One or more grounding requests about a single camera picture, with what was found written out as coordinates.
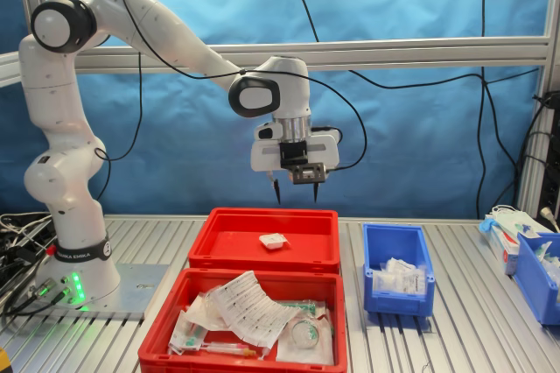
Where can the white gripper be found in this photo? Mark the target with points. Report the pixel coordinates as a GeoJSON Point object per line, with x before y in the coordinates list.
{"type": "Point", "coordinates": [262, 156]}

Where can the white printed bandage packet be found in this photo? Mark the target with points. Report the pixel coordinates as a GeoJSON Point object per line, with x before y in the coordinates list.
{"type": "Point", "coordinates": [273, 241]}

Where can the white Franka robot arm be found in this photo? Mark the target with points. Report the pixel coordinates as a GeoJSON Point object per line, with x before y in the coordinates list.
{"type": "Point", "coordinates": [57, 163]}

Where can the shallow red plastic box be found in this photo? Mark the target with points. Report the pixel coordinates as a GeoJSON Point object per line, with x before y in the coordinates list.
{"type": "Point", "coordinates": [227, 241]}

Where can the red box with medical supplies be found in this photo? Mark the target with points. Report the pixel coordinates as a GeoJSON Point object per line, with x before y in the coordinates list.
{"type": "Point", "coordinates": [219, 366]}

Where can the white red carton box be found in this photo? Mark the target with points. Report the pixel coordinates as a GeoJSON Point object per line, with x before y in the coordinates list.
{"type": "Point", "coordinates": [503, 250]}

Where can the yellow emergency stop button box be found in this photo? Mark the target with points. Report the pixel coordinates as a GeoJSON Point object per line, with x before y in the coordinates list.
{"type": "Point", "coordinates": [4, 362]}

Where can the blue fabric backdrop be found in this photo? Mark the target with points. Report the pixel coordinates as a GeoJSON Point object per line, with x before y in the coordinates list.
{"type": "Point", "coordinates": [394, 149]}

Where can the blue plastic storage bin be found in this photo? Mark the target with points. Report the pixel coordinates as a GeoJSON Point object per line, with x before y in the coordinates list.
{"type": "Point", "coordinates": [394, 241]}

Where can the green syringe package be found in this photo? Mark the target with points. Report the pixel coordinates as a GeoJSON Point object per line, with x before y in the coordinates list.
{"type": "Point", "coordinates": [302, 305]}

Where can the pile of white packets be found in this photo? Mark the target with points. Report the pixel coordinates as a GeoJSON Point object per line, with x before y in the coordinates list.
{"type": "Point", "coordinates": [249, 307]}

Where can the plain white bandage packet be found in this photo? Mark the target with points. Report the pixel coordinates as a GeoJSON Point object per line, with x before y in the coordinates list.
{"type": "Point", "coordinates": [398, 264]}

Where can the clear round dish package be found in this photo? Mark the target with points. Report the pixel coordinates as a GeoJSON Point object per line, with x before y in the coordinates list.
{"type": "Point", "coordinates": [302, 333]}

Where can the clear plastic sterile package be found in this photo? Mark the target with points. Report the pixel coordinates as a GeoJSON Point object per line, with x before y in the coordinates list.
{"type": "Point", "coordinates": [201, 307]}

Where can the pink orange syringe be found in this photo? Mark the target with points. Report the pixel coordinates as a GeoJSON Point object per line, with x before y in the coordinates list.
{"type": "Point", "coordinates": [227, 348]}

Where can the green cannula package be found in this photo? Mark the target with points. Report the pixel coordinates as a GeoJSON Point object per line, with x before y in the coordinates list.
{"type": "Point", "coordinates": [186, 338]}

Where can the blue white mask pack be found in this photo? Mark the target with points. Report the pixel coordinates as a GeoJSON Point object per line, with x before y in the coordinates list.
{"type": "Point", "coordinates": [512, 220]}

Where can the white power plug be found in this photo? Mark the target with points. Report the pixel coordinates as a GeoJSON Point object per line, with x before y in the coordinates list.
{"type": "Point", "coordinates": [547, 214]}

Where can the blue bin with packets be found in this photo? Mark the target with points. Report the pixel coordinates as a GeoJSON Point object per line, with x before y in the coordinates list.
{"type": "Point", "coordinates": [534, 276]}

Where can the clear medical packets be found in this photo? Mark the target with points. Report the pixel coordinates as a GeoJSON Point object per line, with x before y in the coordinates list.
{"type": "Point", "coordinates": [551, 259]}

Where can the aluminium profile frame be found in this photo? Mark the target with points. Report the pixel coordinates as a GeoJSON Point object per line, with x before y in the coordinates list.
{"type": "Point", "coordinates": [394, 51]}

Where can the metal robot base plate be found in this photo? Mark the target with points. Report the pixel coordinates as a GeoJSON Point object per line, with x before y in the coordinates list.
{"type": "Point", "coordinates": [140, 290]}

